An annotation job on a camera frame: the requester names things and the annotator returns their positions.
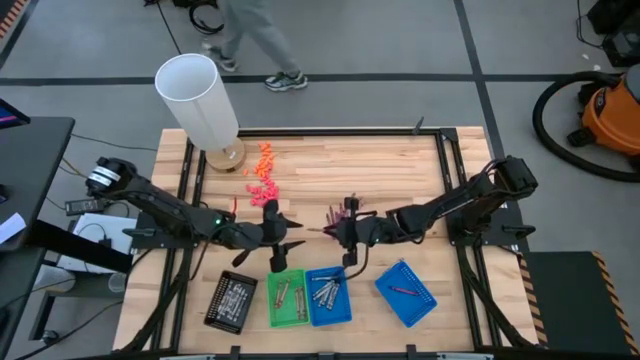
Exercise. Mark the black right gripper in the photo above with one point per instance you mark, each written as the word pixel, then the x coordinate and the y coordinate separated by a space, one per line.
pixel 360 231

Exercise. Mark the white paper sheet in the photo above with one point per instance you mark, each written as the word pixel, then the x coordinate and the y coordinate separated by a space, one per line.
pixel 10 227

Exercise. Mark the black power adapter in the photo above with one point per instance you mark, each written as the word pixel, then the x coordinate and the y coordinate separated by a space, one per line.
pixel 85 206

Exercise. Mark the blue plastic basket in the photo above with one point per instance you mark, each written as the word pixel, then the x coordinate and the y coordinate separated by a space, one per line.
pixel 330 318
pixel 415 311

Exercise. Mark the black desk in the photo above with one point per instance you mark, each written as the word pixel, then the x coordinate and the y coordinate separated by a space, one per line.
pixel 35 165

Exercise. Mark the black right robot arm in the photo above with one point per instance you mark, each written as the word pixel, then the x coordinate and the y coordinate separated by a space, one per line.
pixel 465 200

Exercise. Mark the hazard striped floor mat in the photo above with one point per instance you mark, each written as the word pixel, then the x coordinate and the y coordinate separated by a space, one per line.
pixel 12 17

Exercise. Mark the green plastic basket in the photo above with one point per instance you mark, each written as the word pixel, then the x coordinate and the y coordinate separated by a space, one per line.
pixel 290 322

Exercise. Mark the person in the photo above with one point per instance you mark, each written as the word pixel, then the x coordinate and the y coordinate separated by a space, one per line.
pixel 260 30

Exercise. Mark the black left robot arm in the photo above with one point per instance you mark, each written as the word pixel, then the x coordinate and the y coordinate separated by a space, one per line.
pixel 160 205

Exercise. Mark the black equipment case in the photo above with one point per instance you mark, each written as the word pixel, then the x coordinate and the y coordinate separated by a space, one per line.
pixel 625 45

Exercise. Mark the black aluminium table frame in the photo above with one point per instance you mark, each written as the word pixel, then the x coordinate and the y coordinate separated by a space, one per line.
pixel 350 132

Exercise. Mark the orange shop vacuum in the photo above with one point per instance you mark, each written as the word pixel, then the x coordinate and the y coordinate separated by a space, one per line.
pixel 536 117
pixel 612 117

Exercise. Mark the person's shoe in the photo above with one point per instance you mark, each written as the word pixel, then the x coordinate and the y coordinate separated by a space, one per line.
pixel 222 59
pixel 286 81

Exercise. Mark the white cylinder lamp wooden base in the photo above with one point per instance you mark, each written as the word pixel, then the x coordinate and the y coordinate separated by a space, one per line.
pixel 195 95

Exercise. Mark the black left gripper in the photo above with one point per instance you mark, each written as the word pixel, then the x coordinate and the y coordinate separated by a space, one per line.
pixel 270 237

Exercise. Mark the clear plastic cup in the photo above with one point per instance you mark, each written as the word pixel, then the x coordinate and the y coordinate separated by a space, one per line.
pixel 117 283

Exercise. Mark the orange eraser caps pile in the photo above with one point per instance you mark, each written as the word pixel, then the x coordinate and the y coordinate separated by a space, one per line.
pixel 264 167

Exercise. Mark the laptop with blue screen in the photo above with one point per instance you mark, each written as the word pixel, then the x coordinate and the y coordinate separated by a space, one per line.
pixel 9 117

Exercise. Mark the black plastic basket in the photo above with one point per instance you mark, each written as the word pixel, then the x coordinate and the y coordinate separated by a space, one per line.
pixel 217 300

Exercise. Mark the white box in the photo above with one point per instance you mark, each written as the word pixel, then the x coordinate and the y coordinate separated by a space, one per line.
pixel 97 227

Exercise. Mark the black platform hazard stripes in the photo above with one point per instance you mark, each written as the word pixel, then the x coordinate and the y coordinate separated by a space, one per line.
pixel 570 300

